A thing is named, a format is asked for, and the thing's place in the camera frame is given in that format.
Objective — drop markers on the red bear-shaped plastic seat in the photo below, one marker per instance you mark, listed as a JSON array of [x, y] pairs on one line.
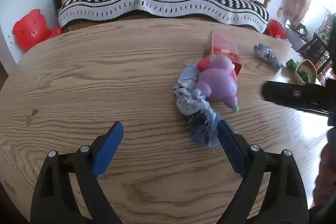
[[30, 31]]

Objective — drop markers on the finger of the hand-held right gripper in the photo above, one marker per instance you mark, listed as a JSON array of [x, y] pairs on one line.
[[288, 95]]

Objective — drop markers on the twisted blue grey wrapper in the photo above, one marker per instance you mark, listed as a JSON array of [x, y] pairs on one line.
[[266, 54]]

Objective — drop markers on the white cabinet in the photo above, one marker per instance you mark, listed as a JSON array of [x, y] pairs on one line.
[[15, 3]]

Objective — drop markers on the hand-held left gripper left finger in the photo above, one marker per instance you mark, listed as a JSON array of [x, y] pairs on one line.
[[107, 153]]

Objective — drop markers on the person's right hand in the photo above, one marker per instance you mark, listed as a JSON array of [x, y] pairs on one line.
[[326, 176]]

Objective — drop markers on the purple and pink toy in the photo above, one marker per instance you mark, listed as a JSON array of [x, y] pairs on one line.
[[218, 82]]

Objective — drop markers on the red carton box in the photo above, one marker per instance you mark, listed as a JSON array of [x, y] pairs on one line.
[[227, 49]]

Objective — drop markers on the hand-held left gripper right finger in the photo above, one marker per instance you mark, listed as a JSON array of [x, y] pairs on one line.
[[231, 148]]

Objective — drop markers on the green plant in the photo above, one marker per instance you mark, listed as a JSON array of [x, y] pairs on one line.
[[326, 27]]

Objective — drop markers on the black chair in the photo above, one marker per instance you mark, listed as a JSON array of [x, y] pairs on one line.
[[315, 48]]

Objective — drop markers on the red plastic bag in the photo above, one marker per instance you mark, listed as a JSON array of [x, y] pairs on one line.
[[277, 29]]

